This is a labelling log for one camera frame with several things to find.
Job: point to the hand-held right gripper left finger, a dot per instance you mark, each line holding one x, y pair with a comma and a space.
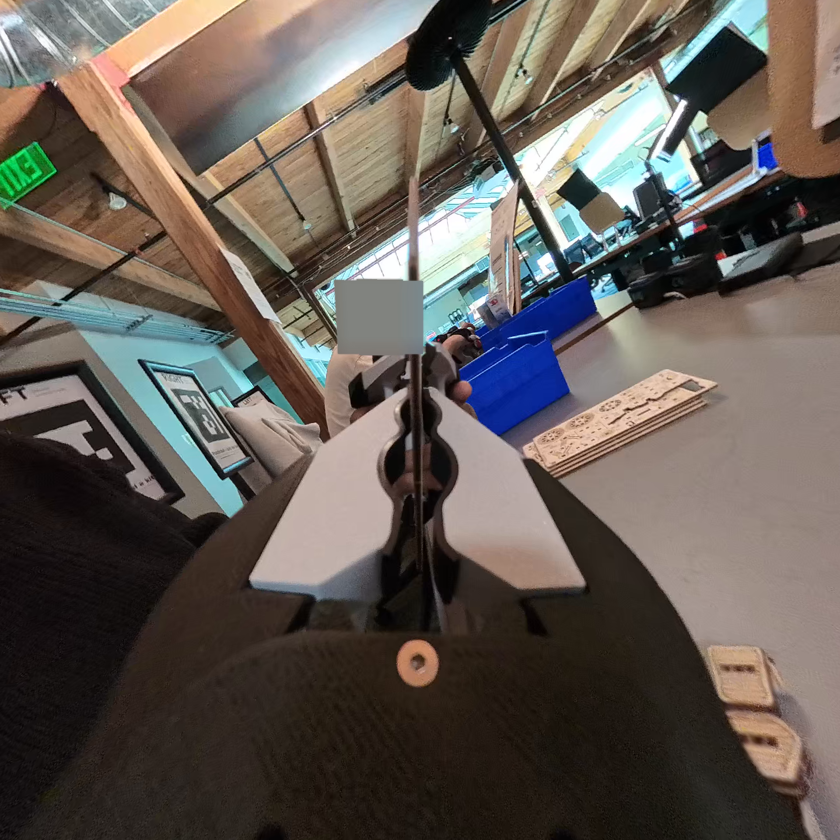
321, 525

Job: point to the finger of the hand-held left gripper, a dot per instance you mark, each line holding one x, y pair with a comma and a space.
387, 377
441, 374

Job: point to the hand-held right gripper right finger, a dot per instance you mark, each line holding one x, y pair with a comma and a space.
518, 525

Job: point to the punched wooden part sheet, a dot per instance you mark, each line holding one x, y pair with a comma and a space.
413, 229

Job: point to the stack of wooden sheets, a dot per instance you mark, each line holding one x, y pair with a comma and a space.
623, 413

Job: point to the wooden model assembly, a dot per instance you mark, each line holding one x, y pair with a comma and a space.
748, 676

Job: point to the grey desk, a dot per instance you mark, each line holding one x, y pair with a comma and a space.
722, 525

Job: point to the person's left hand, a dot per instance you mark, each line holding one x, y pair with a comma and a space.
463, 392

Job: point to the short blue plastic bin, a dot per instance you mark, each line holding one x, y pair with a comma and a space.
518, 394

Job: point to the grey beanbag cushion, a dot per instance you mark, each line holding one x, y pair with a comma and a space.
275, 439

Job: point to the long blue plastic bin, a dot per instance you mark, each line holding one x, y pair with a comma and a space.
558, 308

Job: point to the small framed marker poster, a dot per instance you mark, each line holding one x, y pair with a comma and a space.
253, 397

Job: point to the cardboard sign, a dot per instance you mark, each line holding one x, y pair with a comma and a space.
505, 249

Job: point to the black lamp with cardboard shade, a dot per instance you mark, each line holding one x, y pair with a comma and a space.
584, 190
715, 65

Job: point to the grey conduit pipes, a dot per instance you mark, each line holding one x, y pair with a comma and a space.
98, 315

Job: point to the black flat box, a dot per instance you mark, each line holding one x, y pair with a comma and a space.
761, 262

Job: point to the green exit sign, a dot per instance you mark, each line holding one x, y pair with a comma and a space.
26, 177

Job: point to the cork board panel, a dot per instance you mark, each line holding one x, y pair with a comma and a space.
794, 98

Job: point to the printed paper on board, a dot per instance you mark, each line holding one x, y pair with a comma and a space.
828, 59

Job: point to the wooden post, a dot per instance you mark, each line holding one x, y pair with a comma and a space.
197, 249

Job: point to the black camera charger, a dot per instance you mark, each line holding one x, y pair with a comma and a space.
676, 269

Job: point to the silver spiral duct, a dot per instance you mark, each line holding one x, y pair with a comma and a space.
65, 39

